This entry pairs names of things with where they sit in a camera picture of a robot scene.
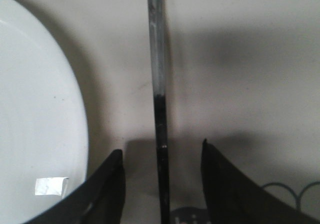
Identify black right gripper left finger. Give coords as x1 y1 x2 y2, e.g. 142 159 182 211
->
26 149 126 223

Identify cream rabbit serving tray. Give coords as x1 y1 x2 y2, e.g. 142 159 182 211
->
16 0 320 223

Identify silver metal fork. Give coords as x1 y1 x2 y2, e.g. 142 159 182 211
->
147 0 170 223

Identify white round plate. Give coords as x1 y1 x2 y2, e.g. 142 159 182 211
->
0 0 88 223

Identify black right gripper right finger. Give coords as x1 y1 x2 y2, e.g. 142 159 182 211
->
201 140 319 223

